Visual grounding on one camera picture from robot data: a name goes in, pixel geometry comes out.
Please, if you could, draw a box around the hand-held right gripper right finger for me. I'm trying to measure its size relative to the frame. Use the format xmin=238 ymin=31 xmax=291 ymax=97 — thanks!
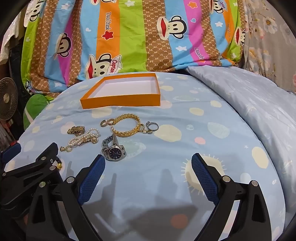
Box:
xmin=191 ymin=153 xmax=271 ymax=241

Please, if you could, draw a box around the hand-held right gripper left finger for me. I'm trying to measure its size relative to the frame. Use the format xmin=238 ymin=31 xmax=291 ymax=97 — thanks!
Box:
xmin=26 ymin=154 xmax=106 ymax=241

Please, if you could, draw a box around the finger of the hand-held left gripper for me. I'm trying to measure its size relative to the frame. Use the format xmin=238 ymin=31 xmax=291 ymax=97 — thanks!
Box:
xmin=0 ymin=142 xmax=63 ymax=209
xmin=3 ymin=143 xmax=22 ymax=160

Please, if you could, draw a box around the pearl bow bracelet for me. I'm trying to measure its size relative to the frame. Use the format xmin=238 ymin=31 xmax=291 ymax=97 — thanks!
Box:
xmin=60 ymin=129 xmax=100 ymax=153

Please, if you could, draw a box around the gold dragon bracelet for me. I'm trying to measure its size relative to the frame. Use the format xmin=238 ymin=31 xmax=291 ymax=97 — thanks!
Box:
xmin=67 ymin=125 xmax=85 ymax=136

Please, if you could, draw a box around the gold chain bracelet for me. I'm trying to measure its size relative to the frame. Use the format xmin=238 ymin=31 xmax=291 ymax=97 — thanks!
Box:
xmin=110 ymin=114 xmax=141 ymax=138

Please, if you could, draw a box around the silver ring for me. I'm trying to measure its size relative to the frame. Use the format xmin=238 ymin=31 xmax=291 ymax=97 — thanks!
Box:
xmin=146 ymin=121 xmax=159 ymax=132

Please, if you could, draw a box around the orange cardboard box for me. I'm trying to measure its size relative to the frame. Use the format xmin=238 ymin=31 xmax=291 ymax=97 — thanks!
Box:
xmin=80 ymin=72 xmax=161 ymax=109

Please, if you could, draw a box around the red printed cloth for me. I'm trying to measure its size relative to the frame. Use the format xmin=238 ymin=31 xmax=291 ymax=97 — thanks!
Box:
xmin=0 ymin=120 xmax=19 ymax=145

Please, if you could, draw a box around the green plush cushion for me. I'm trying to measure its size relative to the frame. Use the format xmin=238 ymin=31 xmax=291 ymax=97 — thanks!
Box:
xmin=23 ymin=94 xmax=55 ymax=130

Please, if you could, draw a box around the electric fan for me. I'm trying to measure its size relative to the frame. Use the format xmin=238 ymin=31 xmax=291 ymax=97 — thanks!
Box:
xmin=0 ymin=77 xmax=19 ymax=121

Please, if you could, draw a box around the blue planet print bedsheet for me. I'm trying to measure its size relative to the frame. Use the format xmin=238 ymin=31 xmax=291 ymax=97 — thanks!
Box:
xmin=5 ymin=72 xmax=287 ymax=241

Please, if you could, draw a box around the grey blue quilt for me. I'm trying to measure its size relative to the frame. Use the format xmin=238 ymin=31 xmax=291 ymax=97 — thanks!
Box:
xmin=186 ymin=66 xmax=296 ymax=223

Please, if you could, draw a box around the white sequin cloth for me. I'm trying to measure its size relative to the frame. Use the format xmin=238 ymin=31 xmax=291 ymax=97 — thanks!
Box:
xmin=0 ymin=5 xmax=30 ymax=65

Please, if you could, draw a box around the striped monkey print quilt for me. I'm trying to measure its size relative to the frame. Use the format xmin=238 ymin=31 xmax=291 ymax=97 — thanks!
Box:
xmin=21 ymin=0 xmax=245 ymax=98

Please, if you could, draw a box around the grey floral cloth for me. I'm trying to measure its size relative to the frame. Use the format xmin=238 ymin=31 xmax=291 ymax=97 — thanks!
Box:
xmin=240 ymin=0 xmax=296 ymax=95

